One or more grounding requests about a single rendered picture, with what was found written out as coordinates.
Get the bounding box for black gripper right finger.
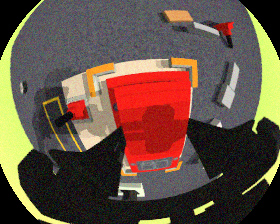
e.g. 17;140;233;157
187;117;256;180

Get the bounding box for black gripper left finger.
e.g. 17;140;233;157
48;125;127;197

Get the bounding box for red rectangular shell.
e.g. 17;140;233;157
113;80;191;161

